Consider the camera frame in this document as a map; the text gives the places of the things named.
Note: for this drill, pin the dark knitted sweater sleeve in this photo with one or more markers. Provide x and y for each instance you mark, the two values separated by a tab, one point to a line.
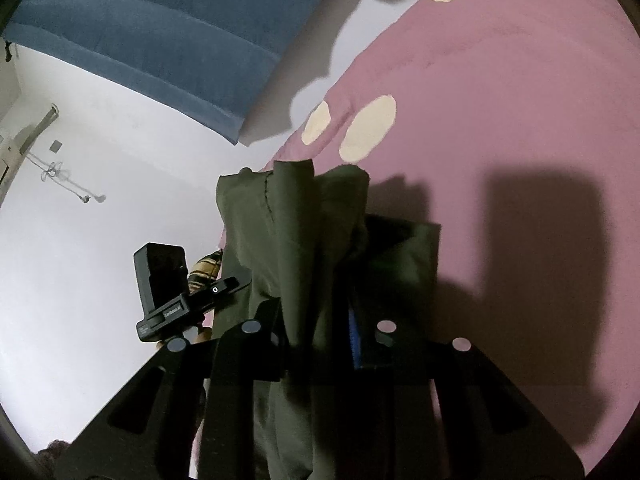
47	457

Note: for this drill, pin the blue curtain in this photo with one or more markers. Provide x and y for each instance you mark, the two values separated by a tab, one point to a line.
208	59

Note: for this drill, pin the dark green zip jacket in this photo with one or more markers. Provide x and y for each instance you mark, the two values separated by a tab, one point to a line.
348	395

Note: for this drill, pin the striped brown yellow pillow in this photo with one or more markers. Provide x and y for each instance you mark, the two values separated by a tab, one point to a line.
204	272

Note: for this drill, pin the pink polka dot bedsheet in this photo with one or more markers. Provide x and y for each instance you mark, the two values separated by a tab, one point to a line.
512	126

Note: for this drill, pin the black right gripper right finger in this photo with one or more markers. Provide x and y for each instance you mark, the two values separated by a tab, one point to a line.
442	410

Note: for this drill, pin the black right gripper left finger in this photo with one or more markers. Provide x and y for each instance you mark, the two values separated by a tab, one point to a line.
185	392

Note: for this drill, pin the person's left hand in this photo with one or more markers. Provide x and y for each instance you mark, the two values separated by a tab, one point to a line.
197	334

